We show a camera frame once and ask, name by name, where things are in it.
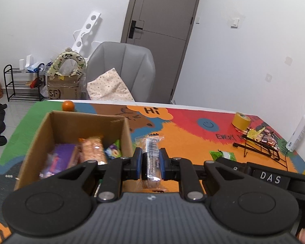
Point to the grey door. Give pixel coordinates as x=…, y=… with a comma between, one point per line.
x=165, y=30

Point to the yellow plastic toy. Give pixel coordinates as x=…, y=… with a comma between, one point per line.
x=255, y=133

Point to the black shoe rack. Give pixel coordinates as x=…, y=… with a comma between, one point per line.
x=22, y=84

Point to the purple snack packet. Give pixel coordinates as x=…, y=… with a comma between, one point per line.
x=62, y=157

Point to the taped cardboard box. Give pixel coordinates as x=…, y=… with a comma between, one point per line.
x=63, y=90

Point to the dotted cream cushion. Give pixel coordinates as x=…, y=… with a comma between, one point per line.
x=109, y=87

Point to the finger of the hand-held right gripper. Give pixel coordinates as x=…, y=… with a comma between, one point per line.
x=233, y=163

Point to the green and blue snack packet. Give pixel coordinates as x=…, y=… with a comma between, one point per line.
x=113, y=151

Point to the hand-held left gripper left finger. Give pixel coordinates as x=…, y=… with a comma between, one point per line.
x=138, y=163

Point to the grey chair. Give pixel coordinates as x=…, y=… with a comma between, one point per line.
x=127, y=63

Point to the white perforated board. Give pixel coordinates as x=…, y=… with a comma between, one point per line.
x=87, y=31

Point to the white spray bottle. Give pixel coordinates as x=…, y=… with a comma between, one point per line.
x=298, y=132

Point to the yellow tape roll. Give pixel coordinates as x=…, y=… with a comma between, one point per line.
x=241, y=120

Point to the white light switch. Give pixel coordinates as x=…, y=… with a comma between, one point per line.
x=235, y=22

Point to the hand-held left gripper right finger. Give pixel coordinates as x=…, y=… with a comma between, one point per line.
x=163, y=163

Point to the small clear snack packet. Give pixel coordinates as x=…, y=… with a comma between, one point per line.
x=152, y=155

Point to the tan cracker packet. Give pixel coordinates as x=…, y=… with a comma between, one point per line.
x=92, y=150

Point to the pink sausage packet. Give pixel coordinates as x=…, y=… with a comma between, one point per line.
x=47, y=169

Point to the small green snack packet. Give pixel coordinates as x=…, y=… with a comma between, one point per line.
x=225, y=155

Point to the orange fruit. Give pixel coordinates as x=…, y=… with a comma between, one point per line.
x=68, y=106

